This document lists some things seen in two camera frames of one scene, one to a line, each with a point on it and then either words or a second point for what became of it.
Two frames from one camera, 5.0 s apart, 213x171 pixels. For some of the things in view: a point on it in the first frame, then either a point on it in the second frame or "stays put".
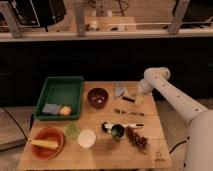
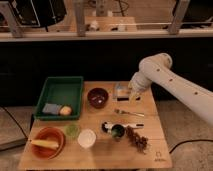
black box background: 38,13 stays put
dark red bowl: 97,97 stays put
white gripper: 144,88 to 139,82
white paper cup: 87,138 stays put
